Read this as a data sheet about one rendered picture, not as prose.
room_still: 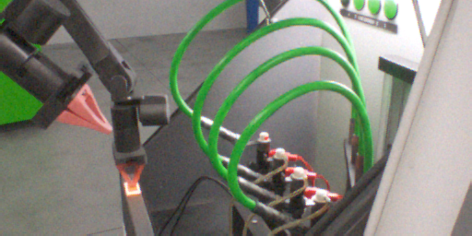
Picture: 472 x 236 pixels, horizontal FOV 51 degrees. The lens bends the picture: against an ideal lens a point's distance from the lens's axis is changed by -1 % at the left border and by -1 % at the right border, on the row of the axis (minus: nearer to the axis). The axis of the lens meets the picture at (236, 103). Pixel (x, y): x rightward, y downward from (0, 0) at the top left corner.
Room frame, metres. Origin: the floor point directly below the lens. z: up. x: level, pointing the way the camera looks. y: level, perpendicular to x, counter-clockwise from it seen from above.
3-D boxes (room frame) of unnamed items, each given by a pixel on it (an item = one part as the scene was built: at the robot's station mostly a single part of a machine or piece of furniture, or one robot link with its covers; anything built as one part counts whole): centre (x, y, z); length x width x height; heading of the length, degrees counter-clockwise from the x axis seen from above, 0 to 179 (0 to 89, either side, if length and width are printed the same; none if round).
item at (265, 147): (0.90, -0.04, 1.03); 0.05 x 0.03 x 0.21; 108
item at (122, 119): (1.04, 0.24, 1.14); 0.07 x 0.06 x 0.07; 92
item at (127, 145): (1.04, 0.25, 1.08); 0.10 x 0.07 x 0.07; 19
